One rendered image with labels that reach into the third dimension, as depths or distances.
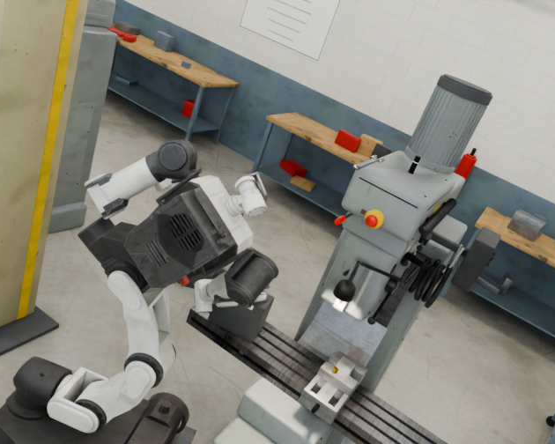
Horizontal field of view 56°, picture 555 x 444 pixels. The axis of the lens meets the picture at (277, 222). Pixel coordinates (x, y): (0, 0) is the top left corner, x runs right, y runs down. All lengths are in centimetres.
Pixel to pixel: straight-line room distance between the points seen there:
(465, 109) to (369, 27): 446
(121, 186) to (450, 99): 116
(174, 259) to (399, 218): 70
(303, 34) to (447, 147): 483
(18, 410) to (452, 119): 194
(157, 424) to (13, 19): 178
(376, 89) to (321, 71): 72
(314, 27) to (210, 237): 536
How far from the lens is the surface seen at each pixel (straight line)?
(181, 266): 150
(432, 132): 200
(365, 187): 170
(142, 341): 188
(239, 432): 223
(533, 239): 564
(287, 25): 680
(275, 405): 221
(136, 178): 163
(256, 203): 153
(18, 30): 261
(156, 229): 151
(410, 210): 167
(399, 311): 245
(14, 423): 232
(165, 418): 235
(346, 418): 220
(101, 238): 174
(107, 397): 211
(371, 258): 190
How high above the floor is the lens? 235
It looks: 25 degrees down
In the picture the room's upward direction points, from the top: 21 degrees clockwise
